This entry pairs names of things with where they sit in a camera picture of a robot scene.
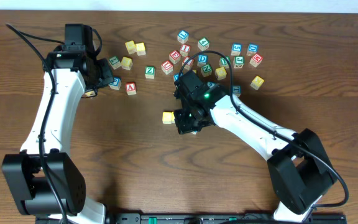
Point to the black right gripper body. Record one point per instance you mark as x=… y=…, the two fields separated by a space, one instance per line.
x=184 y=121

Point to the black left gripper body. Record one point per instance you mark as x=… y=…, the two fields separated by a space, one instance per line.
x=105 y=73

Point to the yellow C block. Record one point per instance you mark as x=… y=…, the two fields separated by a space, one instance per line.
x=167 y=117

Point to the yellow O block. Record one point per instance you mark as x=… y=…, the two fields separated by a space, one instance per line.
x=172 y=117

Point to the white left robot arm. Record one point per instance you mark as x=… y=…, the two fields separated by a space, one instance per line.
x=43 y=180

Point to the yellow K block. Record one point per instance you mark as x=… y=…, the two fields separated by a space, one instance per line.
x=90 y=94

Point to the blue P block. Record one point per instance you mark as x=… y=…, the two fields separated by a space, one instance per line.
x=116 y=84

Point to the yellow block near gripper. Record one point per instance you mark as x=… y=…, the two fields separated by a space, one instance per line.
x=126 y=63

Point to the blue 2 block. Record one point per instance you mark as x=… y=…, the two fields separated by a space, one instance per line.
x=211 y=84

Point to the red A block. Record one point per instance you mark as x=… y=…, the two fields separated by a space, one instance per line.
x=131 y=88

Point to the yellow W block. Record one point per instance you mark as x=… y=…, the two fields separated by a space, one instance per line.
x=130 y=46

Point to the blue H block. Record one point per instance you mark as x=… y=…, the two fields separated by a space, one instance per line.
x=175 y=77

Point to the green N block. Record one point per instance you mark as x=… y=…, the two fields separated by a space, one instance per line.
x=206 y=70

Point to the blue T block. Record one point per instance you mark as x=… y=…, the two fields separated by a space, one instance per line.
x=236 y=90

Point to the yellow G block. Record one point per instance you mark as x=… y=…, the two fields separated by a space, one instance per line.
x=220 y=73

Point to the yellow S block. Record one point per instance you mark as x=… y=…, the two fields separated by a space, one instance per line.
x=140 y=49

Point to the green Z block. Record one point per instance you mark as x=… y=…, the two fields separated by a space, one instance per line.
x=150 y=72

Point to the red I block lower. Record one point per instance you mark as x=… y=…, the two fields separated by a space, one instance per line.
x=188 y=63

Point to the red i block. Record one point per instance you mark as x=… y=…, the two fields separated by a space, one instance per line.
x=184 y=50
x=188 y=63

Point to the blue d block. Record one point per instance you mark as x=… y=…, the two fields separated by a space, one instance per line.
x=202 y=59
x=252 y=49

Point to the red U block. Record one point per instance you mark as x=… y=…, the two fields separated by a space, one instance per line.
x=167 y=67

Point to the green B block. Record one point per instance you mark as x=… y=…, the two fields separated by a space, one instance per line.
x=224 y=62

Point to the red E block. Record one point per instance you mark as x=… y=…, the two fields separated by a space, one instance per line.
x=174 y=56

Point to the green J block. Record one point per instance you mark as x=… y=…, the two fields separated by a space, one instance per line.
x=238 y=62

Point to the red I block upper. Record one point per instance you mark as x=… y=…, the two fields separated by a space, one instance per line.
x=184 y=50

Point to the yellow block far right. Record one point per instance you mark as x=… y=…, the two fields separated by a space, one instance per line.
x=257 y=82

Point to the green 4 block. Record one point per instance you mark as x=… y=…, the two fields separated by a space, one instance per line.
x=203 y=44

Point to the blue 5 block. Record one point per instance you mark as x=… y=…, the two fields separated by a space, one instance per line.
x=236 y=49

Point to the red M block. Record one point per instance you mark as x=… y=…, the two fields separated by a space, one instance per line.
x=255 y=60

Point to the blue D block right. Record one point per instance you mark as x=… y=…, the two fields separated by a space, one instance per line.
x=252 y=49

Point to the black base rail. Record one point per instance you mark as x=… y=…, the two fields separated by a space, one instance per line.
x=136 y=218

